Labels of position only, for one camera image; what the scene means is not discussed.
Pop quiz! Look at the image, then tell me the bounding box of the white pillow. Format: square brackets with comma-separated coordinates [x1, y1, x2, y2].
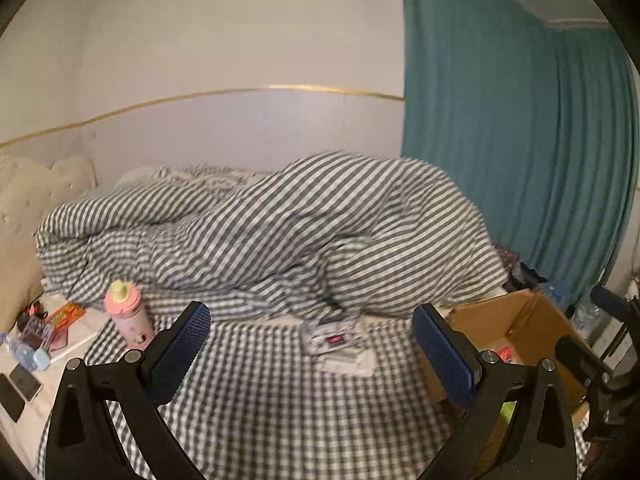
[115, 166, 161, 191]

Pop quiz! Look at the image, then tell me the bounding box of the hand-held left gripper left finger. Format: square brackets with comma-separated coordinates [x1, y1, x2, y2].
[45, 301, 213, 480]

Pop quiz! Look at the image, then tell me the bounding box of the cardboard box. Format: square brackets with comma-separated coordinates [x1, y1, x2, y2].
[417, 287, 593, 461]

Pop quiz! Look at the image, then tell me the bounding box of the dark patterned cloth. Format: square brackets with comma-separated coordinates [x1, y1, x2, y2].
[492, 241, 551, 293]

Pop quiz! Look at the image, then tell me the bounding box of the grey phone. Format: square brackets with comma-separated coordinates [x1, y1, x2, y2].
[9, 364, 44, 403]

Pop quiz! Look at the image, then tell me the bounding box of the grey checked bed sheet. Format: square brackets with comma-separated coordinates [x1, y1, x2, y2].
[37, 292, 588, 480]

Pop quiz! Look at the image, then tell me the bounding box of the white bed mattress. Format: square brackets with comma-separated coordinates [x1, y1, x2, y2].
[0, 295, 116, 466]

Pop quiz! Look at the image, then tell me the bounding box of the purple box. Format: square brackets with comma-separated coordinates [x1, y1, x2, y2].
[22, 315, 56, 348]

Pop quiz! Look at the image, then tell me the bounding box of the beige pillow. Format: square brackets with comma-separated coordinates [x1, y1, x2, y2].
[0, 240, 46, 333]

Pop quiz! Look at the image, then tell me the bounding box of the plastic water bottle blue cap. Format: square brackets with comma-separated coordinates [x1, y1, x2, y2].
[0, 332, 52, 372]

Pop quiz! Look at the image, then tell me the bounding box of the pink baby bottle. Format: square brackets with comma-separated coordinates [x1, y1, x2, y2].
[104, 280, 156, 352]

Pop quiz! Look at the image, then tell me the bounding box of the black red small object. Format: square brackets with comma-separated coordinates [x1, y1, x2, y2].
[19, 299, 47, 326]

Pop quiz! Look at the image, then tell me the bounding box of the orange snack box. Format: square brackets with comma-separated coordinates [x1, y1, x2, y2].
[44, 303, 87, 332]

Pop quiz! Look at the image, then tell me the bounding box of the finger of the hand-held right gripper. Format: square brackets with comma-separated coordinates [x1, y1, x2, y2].
[555, 335, 639, 443]
[590, 284, 640, 323]

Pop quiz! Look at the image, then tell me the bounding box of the grey checked duvet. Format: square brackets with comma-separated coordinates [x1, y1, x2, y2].
[35, 152, 508, 321]

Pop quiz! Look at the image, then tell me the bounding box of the teal curtain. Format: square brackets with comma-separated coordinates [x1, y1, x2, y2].
[400, 0, 640, 311]

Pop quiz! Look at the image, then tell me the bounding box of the clear plastic packet red label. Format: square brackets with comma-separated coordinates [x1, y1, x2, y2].
[300, 321, 368, 358]

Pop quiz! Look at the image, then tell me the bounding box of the cream tufted headboard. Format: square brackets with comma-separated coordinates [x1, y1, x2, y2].
[0, 154, 97, 241]

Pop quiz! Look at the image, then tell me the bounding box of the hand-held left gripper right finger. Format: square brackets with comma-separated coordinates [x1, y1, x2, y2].
[412, 302, 583, 480]

